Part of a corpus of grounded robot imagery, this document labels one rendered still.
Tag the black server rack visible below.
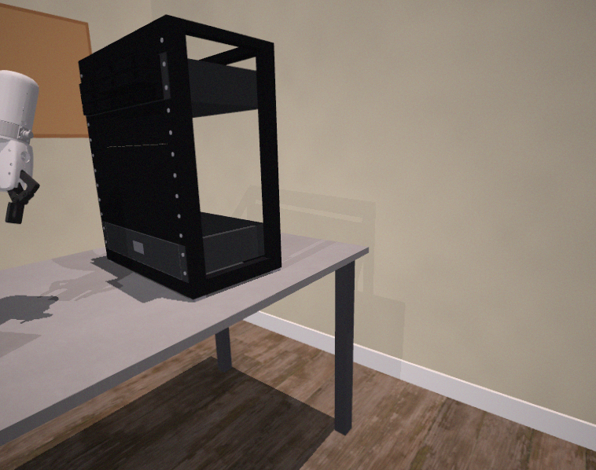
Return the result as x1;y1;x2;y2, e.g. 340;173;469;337
78;14;281;302

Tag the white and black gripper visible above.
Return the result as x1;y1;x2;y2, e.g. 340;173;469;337
0;135;40;224

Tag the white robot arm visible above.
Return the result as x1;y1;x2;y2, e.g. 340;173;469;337
0;70;39;144

